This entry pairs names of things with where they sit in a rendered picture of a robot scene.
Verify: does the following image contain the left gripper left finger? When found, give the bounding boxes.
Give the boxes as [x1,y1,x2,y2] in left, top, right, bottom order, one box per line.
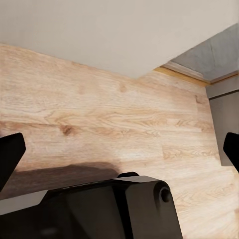
[0,132,26,192]

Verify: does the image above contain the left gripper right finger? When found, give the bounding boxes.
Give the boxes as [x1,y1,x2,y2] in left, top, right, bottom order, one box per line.
[223,132,239,172]

